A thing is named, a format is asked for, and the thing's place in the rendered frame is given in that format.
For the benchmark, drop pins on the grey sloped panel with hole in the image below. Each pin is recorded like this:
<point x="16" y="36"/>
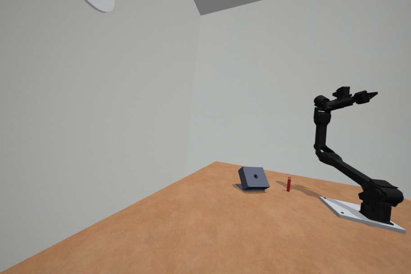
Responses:
<point x="252" y="179"/>

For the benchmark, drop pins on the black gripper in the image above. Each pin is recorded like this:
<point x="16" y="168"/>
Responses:
<point x="360" y="98"/>

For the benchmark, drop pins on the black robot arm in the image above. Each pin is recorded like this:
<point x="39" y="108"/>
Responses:
<point x="378" y="195"/>

